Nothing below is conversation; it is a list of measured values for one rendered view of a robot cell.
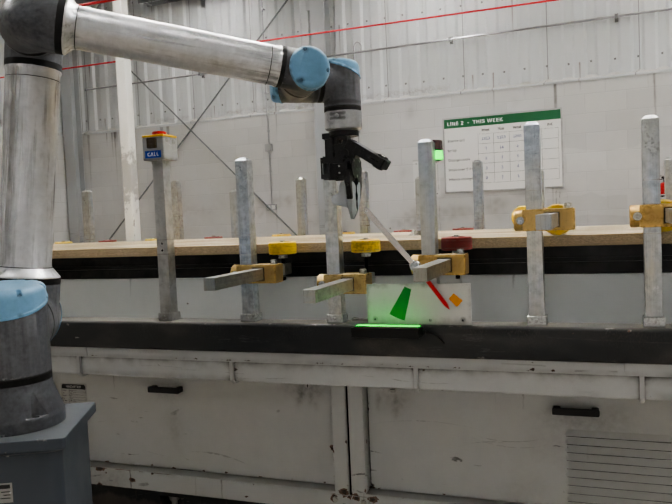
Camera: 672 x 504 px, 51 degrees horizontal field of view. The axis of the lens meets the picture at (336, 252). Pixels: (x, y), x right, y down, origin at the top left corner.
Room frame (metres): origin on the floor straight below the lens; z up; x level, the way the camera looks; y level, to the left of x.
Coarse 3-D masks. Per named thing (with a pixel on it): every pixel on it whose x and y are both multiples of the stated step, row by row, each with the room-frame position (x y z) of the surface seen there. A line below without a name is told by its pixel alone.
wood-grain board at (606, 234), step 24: (192, 240) 2.82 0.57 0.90; (216, 240) 2.68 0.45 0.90; (264, 240) 2.43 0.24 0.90; (288, 240) 2.32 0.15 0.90; (312, 240) 2.22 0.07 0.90; (384, 240) 1.97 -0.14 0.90; (408, 240) 1.94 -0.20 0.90; (480, 240) 1.88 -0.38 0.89; (504, 240) 1.85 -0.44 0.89; (552, 240) 1.81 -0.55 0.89; (576, 240) 1.79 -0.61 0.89; (600, 240) 1.77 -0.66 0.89; (624, 240) 1.75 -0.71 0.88
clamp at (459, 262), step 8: (416, 256) 1.74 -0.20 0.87; (424, 256) 1.72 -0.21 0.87; (432, 256) 1.72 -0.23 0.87; (440, 256) 1.71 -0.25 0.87; (448, 256) 1.70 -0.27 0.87; (456, 256) 1.70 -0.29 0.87; (464, 256) 1.69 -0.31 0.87; (456, 264) 1.70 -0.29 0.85; (464, 264) 1.69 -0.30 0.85; (448, 272) 1.70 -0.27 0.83; (456, 272) 1.70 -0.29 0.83; (464, 272) 1.69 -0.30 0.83
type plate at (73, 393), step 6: (66, 384) 2.43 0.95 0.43; (72, 384) 2.42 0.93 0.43; (78, 384) 2.42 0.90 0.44; (84, 384) 2.41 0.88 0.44; (66, 390) 2.43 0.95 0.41; (72, 390) 2.42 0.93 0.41; (78, 390) 2.42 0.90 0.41; (84, 390) 2.41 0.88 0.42; (66, 396) 2.43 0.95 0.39; (72, 396) 2.43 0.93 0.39; (78, 396) 2.42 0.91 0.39; (84, 396) 2.41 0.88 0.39; (66, 402) 2.44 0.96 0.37; (72, 402) 2.43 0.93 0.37; (78, 402) 2.42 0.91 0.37
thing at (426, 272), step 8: (424, 264) 1.55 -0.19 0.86; (432, 264) 1.54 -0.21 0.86; (440, 264) 1.59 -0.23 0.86; (448, 264) 1.68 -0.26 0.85; (416, 272) 1.48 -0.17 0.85; (424, 272) 1.47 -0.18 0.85; (432, 272) 1.51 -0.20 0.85; (440, 272) 1.59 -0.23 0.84; (416, 280) 1.48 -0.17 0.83; (424, 280) 1.47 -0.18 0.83
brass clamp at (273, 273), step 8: (256, 264) 1.90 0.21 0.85; (264, 264) 1.88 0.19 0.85; (272, 264) 1.87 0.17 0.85; (280, 264) 1.90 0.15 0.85; (232, 272) 1.91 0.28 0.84; (264, 272) 1.88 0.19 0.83; (272, 272) 1.87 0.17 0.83; (280, 272) 1.89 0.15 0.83; (264, 280) 1.88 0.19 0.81; (272, 280) 1.87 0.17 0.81; (280, 280) 1.89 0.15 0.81
